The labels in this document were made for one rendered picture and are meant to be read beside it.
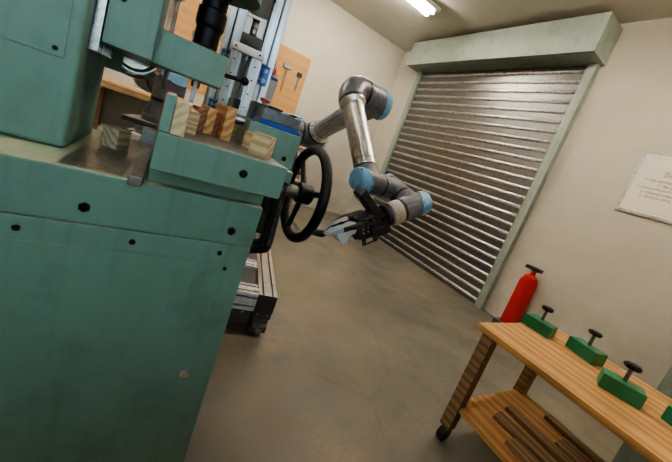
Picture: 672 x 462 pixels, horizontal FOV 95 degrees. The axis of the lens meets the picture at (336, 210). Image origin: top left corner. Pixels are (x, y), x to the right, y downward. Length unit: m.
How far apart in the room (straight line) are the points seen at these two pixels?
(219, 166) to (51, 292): 0.35
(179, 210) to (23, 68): 0.32
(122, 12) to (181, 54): 0.11
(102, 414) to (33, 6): 0.74
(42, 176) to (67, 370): 0.36
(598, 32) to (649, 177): 1.19
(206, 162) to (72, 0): 0.34
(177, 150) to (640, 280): 2.98
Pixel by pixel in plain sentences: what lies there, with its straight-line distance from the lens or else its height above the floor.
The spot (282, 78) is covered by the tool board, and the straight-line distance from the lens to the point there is 4.33.
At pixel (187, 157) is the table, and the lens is 0.54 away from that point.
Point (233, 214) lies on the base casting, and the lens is 0.64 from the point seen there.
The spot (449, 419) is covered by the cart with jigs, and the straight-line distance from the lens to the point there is 1.56.
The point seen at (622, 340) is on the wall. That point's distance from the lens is 3.12.
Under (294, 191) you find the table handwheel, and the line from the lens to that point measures 0.88.
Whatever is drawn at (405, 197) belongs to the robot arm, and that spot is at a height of 0.90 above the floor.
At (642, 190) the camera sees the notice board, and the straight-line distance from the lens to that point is 3.14.
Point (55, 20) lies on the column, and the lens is 0.73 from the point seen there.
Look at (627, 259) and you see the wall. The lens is 3.10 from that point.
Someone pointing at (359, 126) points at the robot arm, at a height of 1.06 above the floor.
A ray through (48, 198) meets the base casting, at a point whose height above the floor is 0.74.
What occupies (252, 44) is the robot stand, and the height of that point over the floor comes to 1.27.
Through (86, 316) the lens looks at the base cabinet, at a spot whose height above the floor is 0.54.
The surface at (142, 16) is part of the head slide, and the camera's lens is 0.76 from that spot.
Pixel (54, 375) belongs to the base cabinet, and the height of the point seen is 0.41.
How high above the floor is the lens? 0.96
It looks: 10 degrees down
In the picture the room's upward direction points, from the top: 20 degrees clockwise
